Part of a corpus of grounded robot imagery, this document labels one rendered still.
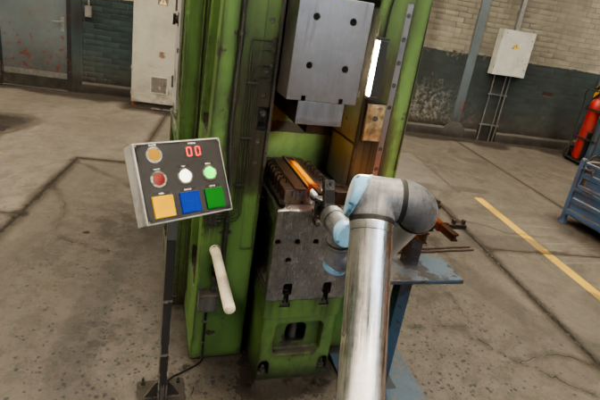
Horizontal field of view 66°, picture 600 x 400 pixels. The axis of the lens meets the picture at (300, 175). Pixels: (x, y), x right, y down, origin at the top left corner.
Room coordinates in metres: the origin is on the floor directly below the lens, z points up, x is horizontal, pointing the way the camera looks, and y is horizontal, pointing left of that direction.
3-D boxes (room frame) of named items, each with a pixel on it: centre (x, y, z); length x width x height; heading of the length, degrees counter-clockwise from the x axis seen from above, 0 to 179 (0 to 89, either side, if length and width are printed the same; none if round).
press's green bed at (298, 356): (2.08, -0.02, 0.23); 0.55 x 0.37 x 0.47; 20
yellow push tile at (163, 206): (1.42, 0.44, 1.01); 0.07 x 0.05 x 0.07; 135
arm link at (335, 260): (1.54, -0.19, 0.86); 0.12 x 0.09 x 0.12; 93
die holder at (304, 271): (2.08, -0.02, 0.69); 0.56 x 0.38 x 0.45; 20
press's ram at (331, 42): (2.06, -0.01, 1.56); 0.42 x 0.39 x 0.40; 20
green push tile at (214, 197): (1.56, 0.30, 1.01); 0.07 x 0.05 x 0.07; 135
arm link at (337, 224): (1.54, -0.18, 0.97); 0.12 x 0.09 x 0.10; 20
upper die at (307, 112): (2.05, 0.03, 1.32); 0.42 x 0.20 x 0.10; 20
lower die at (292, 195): (2.05, 0.03, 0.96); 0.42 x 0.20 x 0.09; 20
